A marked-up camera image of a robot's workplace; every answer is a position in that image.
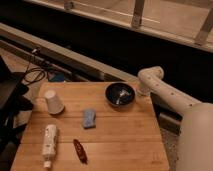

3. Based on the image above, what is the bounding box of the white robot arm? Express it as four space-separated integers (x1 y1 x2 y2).
138 66 213 171

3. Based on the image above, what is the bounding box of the black cable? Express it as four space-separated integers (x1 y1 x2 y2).
21 46 54 85

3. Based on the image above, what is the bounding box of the metal window rail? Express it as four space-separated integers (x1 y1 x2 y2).
0 22 184 136

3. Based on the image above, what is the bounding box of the white tube bottle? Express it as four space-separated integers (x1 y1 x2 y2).
42 124 57 169

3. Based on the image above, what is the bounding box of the dark ceramic bowl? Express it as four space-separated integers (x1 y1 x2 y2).
105 82 135 107

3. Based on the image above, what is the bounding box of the white paper cup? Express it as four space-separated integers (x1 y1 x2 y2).
44 90 65 115

